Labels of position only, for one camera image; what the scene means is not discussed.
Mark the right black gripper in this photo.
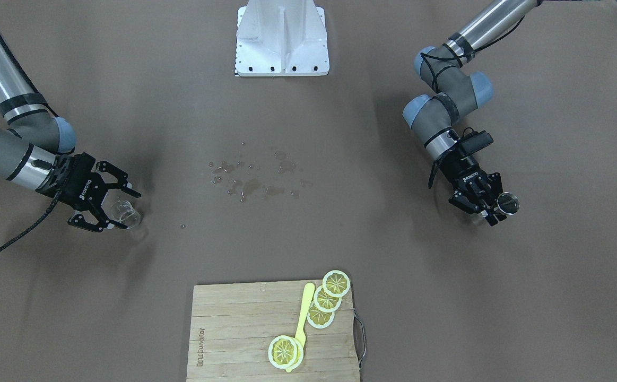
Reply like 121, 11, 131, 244
48, 153, 142, 233

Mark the yellow plastic spoon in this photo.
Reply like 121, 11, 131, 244
285, 282, 316, 373

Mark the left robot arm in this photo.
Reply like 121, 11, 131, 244
403, 1, 541, 227

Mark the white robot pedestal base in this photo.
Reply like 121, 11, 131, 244
234, 1, 330, 77

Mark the steel jigger measuring cup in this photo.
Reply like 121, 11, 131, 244
481, 193, 520, 227

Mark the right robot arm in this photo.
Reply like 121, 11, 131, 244
0, 33, 140, 232

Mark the bamboo cutting board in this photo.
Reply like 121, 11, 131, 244
186, 280, 361, 381

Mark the spilled liquid puddle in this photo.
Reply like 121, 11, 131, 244
180, 141, 314, 230

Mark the lemon slice on spoon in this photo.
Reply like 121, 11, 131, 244
267, 335, 305, 373

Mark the clear glass shaker cup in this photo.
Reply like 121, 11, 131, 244
104, 198, 143, 230

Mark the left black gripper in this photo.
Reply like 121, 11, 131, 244
440, 151, 508, 227

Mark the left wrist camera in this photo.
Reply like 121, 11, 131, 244
455, 130, 493, 158

